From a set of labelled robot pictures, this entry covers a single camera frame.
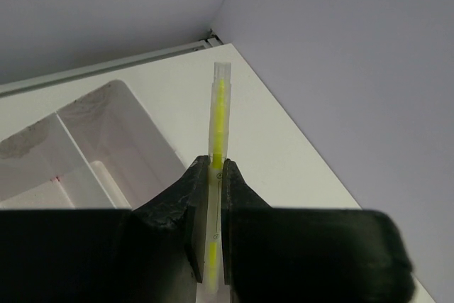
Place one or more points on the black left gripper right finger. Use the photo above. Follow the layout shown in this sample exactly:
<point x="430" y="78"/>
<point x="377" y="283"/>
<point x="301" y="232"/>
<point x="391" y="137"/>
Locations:
<point x="308" y="255"/>

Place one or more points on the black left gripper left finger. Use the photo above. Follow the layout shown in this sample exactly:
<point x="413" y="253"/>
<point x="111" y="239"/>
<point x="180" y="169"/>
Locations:
<point x="154" y="253"/>

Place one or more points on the yellow highlighter pen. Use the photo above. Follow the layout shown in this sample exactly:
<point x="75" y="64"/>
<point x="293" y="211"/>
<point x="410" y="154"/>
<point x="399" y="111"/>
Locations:
<point x="218" y="146"/>

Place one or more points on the white compartment organizer box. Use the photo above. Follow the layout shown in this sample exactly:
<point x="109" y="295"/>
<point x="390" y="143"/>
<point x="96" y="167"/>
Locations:
<point x="100" y="151"/>

